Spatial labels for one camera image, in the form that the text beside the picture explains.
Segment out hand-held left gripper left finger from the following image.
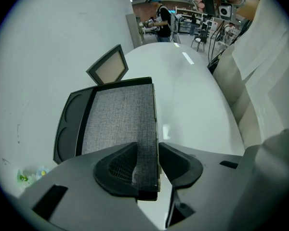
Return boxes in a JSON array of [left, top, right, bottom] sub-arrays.
[[18, 141, 160, 230]]

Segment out grey fabric box lid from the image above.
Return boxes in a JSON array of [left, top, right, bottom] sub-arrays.
[[53, 76, 161, 202]]

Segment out black picture frame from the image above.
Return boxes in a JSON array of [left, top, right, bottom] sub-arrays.
[[86, 44, 130, 86]]

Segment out white square camera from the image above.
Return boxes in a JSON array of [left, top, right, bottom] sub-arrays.
[[217, 3, 233, 21]]

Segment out person's right forearm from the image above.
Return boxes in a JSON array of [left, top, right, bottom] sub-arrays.
[[235, 0, 260, 22]]

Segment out person's right hand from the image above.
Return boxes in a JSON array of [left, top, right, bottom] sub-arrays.
[[193, 0, 206, 13]]

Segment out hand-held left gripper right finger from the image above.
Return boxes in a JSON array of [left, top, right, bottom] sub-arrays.
[[158, 142, 244, 229]]

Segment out person in white coat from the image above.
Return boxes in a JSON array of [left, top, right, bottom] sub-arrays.
[[211, 0, 289, 154]]

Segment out potted artificial flowers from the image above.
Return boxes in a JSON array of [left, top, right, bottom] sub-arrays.
[[16, 165, 52, 190]]

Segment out black cables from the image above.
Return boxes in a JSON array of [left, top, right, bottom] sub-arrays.
[[207, 20, 251, 70]]

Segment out black chair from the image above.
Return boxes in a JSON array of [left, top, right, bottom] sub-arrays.
[[190, 28, 209, 52]]

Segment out grey cabinet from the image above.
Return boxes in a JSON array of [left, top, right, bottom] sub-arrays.
[[125, 13, 145, 49]]

